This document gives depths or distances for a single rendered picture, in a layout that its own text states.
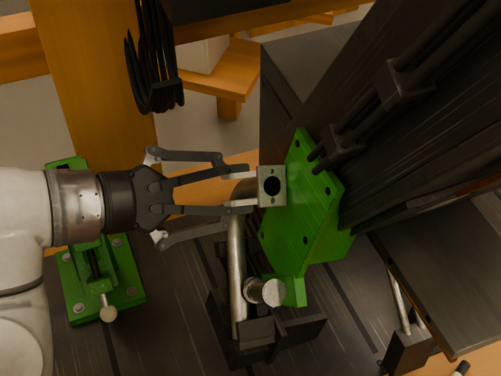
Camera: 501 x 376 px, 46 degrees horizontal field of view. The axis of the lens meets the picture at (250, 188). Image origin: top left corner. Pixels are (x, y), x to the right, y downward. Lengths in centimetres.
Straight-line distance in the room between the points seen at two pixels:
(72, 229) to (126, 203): 7
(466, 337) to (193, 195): 64
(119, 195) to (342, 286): 50
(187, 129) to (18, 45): 171
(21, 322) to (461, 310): 52
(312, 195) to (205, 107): 204
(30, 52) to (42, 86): 202
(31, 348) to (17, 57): 50
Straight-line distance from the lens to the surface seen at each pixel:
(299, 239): 78
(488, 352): 105
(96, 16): 89
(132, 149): 105
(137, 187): 73
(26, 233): 67
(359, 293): 105
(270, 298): 81
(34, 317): 69
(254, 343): 91
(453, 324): 78
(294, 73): 90
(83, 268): 99
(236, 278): 90
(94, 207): 68
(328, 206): 71
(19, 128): 283
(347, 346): 100
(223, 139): 259
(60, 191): 68
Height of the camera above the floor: 178
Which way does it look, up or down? 48 degrees down
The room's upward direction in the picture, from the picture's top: straight up
